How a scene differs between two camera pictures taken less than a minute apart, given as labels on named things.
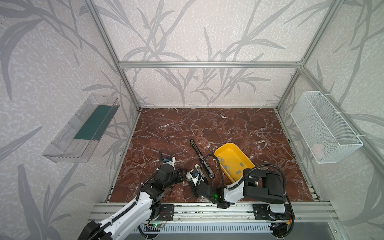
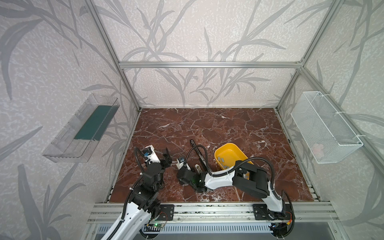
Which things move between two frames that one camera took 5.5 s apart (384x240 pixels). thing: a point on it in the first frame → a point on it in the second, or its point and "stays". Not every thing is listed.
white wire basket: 328,137 stays
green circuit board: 158,225 stays
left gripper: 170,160 → 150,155
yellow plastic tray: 233,161 stays
